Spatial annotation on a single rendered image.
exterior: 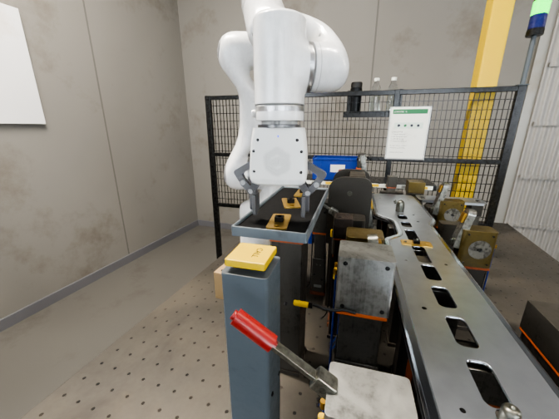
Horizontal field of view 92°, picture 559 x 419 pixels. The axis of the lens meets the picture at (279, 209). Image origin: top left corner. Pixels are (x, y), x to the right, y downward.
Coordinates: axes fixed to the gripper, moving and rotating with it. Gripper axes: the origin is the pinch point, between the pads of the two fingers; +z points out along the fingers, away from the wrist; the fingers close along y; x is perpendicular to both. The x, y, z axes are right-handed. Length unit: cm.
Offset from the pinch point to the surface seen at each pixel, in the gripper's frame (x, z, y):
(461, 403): -19.8, 18.5, 26.4
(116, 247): 165, 97, -187
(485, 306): 1.9, 18.5, 40.5
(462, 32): 237, -93, 123
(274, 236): -6.2, 3.0, 0.0
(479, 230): 33, 14, 54
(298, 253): 7.4, 12.5, 3.2
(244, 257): -15.4, 2.5, -2.7
